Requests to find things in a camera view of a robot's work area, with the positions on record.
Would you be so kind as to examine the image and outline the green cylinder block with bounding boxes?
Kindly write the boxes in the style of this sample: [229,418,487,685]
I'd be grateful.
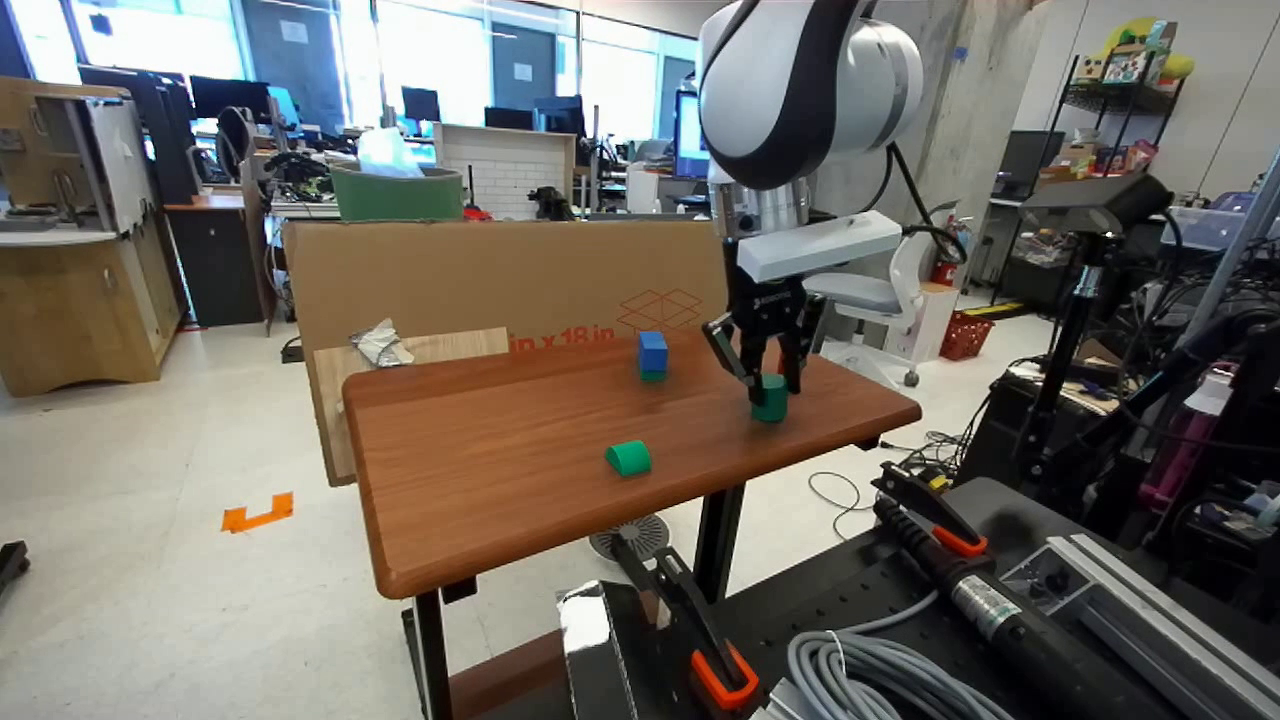
[748,373,792,433]

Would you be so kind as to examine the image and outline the wooden cabinet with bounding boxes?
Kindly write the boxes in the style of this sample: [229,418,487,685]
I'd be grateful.
[0,77,186,400]

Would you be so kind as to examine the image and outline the white plastic bag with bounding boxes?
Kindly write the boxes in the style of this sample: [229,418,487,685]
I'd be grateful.
[357,125,426,177]

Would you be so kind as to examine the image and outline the green half-cylinder block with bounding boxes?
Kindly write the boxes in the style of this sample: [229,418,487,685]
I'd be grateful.
[603,437,655,480]

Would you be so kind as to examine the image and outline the crumpled white paper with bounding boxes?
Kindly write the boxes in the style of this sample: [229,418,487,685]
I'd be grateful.
[354,317,422,373]

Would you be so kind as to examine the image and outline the dark metal frame beam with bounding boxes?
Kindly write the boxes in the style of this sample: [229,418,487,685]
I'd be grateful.
[557,577,697,720]

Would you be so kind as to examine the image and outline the black shelf with toys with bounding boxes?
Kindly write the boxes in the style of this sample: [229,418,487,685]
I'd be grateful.
[1046,10,1205,190]

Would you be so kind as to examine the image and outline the dark desk cabinet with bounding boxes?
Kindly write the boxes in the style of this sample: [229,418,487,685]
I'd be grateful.
[164,197,274,330]

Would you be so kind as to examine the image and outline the black camera stand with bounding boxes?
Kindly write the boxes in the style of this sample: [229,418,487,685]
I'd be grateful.
[994,167,1181,515]

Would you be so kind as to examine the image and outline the grey coiled cable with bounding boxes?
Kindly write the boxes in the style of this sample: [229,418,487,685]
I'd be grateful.
[754,583,1026,720]

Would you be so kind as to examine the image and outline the large cardboard box red print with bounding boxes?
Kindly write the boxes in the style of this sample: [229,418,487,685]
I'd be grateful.
[279,215,736,366]

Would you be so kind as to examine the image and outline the grey aluminium extrusion rail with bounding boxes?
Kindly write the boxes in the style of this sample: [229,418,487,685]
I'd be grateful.
[996,533,1280,720]

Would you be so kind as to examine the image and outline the white wrist mount plate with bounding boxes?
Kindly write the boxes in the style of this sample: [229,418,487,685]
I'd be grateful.
[733,206,909,288]

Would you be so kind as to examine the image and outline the red basket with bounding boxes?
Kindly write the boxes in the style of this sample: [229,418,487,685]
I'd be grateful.
[938,306,1000,363]

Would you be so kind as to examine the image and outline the blue rectangular block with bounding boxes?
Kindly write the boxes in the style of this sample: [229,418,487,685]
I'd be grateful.
[636,327,671,380]

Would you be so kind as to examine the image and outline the green storage bin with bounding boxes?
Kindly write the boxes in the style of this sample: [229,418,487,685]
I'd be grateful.
[332,162,469,227]

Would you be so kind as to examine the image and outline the white grid panel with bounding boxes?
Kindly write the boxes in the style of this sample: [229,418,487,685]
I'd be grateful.
[438,120,580,222]

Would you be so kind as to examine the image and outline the orange floor marker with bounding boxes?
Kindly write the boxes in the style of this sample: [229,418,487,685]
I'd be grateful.
[217,487,299,541]

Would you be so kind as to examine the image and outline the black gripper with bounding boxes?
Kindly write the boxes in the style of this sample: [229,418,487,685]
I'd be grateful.
[700,272,830,396]

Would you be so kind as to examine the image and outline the black cable plug connector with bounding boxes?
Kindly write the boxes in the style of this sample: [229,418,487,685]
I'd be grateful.
[873,496,1177,720]

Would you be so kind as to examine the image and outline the black clamp orange handles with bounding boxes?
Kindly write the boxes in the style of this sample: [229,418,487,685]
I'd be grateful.
[873,455,996,562]

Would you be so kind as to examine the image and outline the metal clamp orange tip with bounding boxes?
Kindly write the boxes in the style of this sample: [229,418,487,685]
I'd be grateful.
[603,515,769,714]

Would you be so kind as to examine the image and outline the grey metal pole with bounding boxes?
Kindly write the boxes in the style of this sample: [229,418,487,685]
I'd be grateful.
[1177,152,1280,353]

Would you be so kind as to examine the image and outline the black perforated mounting board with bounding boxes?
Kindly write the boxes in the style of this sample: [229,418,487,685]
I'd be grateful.
[718,471,1280,720]

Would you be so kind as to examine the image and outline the white office chair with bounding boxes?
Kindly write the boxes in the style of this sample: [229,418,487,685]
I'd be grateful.
[797,197,969,391]

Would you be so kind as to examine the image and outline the red fire extinguisher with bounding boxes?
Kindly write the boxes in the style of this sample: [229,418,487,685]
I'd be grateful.
[927,213,969,288]

